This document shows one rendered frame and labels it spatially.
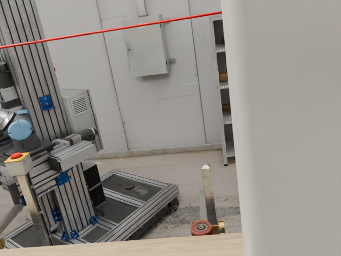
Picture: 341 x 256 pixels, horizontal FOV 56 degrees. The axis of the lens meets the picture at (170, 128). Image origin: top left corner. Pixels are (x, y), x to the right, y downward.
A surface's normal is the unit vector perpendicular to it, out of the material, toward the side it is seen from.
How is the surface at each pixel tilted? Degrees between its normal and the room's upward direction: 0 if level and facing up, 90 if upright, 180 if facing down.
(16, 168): 90
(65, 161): 90
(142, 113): 90
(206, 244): 0
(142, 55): 90
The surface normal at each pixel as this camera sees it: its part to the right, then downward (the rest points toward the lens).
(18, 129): 0.51, 0.32
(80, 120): 0.78, 0.10
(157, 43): -0.14, 0.36
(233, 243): -0.15, -0.93
